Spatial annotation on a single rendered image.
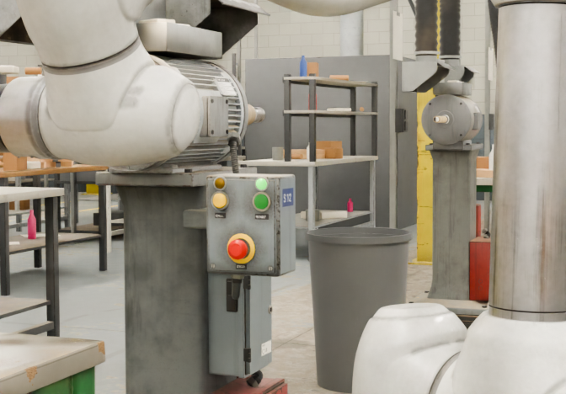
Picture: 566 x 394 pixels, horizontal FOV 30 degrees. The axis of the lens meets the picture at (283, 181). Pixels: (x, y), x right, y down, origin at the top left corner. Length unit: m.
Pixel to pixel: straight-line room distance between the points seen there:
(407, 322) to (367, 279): 3.39
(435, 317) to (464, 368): 0.12
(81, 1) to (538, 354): 0.65
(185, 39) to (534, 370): 1.31
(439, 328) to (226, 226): 0.81
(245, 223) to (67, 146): 1.04
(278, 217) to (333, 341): 2.84
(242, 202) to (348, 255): 2.69
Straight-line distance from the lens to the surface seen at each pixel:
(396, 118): 6.29
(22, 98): 1.13
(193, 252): 2.35
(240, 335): 2.36
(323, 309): 4.89
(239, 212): 2.11
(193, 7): 2.58
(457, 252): 5.61
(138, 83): 1.06
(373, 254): 4.78
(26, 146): 1.14
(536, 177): 1.27
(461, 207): 5.58
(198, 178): 2.27
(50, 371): 1.36
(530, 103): 1.27
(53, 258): 5.67
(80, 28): 1.03
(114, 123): 1.06
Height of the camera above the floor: 1.22
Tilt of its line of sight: 3 degrees down
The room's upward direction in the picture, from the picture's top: straight up
